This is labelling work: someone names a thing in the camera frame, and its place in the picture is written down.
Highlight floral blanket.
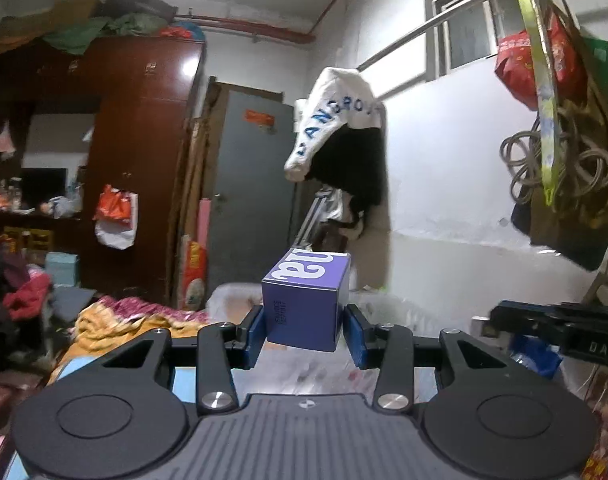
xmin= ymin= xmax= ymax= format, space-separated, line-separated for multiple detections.
xmin=73 ymin=294 xmax=211 ymax=343

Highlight dark monitor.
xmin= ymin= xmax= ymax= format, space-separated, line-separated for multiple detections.
xmin=21 ymin=167 xmax=68 ymax=209

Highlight pink board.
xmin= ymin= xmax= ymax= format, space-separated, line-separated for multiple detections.
xmin=198 ymin=199 xmax=213 ymax=247

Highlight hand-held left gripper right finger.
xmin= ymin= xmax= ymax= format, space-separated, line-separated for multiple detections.
xmin=344 ymin=304 xmax=562 ymax=413

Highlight white plastic basket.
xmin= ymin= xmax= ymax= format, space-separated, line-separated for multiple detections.
xmin=206 ymin=282 xmax=490 ymax=391

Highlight white and black jacket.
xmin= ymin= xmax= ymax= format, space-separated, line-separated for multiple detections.
xmin=283 ymin=66 xmax=389 ymax=207

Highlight red snack bag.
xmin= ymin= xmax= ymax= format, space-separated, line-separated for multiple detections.
xmin=183 ymin=234 xmax=208 ymax=310

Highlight pile of dark clothes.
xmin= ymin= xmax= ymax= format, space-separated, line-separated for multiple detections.
xmin=0 ymin=234 xmax=54 ymax=363

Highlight blue shopping bag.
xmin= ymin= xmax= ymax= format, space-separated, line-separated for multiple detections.
xmin=508 ymin=334 xmax=564 ymax=380

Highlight red hanging bag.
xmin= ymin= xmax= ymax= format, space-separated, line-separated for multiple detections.
xmin=494 ymin=7 xmax=589 ymax=112

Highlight brown wooden wardrobe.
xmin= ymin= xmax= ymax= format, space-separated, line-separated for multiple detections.
xmin=0 ymin=35 xmax=208 ymax=307

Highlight purple box with white letters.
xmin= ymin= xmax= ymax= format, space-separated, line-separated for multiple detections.
xmin=261 ymin=247 xmax=353 ymax=354

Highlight coiled beige rope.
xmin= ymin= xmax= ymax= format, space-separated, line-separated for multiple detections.
xmin=500 ymin=129 xmax=608 ymax=207

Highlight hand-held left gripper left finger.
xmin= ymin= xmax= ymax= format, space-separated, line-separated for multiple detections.
xmin=49 ymin=305 xmax=265 ymax=415

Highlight black hanging bag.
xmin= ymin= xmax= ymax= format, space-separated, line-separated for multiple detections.
xmin=510 ymin=199 xmax=608 ymax=272

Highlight metal clothes rod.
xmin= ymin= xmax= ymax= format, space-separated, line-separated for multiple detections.
xmin=358 ymin=0 xmax=552 ymax=72

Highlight red pipe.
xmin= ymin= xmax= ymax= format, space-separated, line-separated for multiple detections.
xmin=173 ymin=0 xmax=372 ymax=45

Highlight small pink hanging bag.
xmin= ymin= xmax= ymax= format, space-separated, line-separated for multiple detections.
xmin=0 ymin=119 xmax=17 ymax=157

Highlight yellow-green strap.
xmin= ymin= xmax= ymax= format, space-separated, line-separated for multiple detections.
xmin=504 ymin=0 xmax=561 ymax=207

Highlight window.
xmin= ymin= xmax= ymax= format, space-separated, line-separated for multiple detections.
xmin=423 ymin=0 xmax=587 ymax=83

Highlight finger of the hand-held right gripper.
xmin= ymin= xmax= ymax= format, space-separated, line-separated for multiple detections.
xmin=488 ymin=300 xmax=552 ymax=342

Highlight folded metal stand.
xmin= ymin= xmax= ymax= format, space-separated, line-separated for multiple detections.
xmin=296 ymin=186 xmax=345 ymax=252

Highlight red printed cloth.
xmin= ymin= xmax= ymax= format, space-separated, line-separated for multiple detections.
xmin=581 ymin=360 xmax=608 ymax=480

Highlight grey metal door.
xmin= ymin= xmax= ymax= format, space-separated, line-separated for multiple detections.
xmin=206 ymin=82 xmax=299 ymax=302

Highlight green hanging bag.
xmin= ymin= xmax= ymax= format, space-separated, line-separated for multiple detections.
xmin=581 ymin=35 xmax=608 ymax=93

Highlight red and white plastic bag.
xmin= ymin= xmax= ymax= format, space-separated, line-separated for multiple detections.
xmin=93 ymin=184 xmax=138 ymax=251

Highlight green and brown cloth bundles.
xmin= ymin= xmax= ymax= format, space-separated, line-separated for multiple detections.
xmin=0 ymin=0 xmax=206 ymax=57

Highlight brown hanging bag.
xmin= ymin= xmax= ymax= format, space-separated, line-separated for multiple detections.
xmin=529 ymin=80 xmax=608 ymax=247

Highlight light blue box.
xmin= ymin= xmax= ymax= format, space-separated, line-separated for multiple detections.
xmin=43 ymin=252 xmax=80 ymax=287

